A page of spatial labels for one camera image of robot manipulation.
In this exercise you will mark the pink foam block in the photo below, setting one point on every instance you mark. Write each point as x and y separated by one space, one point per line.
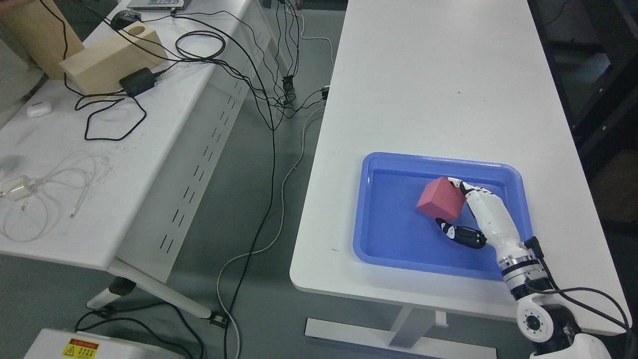
441 199

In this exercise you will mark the black computer mouse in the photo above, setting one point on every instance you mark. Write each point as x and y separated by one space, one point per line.
124 18

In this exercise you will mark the black power adapter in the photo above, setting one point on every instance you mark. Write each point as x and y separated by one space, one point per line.
138 82

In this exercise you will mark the white table top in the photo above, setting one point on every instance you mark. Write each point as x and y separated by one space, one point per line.
459 79

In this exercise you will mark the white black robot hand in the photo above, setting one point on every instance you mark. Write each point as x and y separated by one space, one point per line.
496 228

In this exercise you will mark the blue plastic tray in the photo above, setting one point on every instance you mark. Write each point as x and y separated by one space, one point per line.
400 199

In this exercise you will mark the light wooden box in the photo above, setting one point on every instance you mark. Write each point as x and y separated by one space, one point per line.
97 69

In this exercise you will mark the brown cardboard box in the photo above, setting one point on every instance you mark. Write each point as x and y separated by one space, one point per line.
43 31

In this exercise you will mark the black metal left shelf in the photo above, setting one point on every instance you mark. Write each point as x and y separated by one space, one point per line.
591 48

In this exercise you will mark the white grey side desk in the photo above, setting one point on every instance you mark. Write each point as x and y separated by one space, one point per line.
134 221

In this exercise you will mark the white earbuds case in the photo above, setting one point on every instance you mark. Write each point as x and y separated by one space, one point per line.
39 109

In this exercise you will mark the white table leg frame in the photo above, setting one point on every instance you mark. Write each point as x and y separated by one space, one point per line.
407 335

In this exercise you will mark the white machine with warning label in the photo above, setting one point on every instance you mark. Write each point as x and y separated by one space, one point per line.
58 344

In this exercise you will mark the white charger with cable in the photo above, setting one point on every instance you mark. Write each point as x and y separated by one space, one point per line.
32 204

